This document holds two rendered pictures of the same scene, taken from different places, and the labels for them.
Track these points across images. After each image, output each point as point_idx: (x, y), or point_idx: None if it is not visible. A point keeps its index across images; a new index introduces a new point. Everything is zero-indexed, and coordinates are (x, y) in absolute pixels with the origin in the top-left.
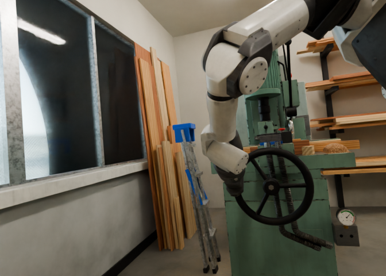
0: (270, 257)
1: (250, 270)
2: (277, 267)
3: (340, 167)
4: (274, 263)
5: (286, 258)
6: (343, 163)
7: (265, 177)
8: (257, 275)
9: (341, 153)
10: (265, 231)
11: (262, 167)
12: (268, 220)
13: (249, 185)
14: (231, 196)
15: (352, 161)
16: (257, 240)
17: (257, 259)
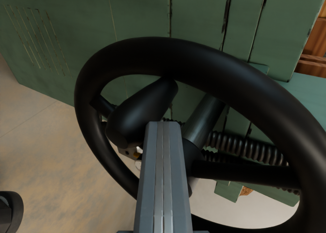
0: (74, 37)
1: None
2: (68, 46)
3: (217, 182)
4: (71, 41)
5: (84, 64)
6: (221, 188)
7: (199, 176)
8: (41, 4)
9: (239, 194)
10: (112, 41)
11: (250, 122)
12: (84, 124)
13: (212, 27)
14: None
15: (222, 195)
16: (93, 19)
17: (63, 10)
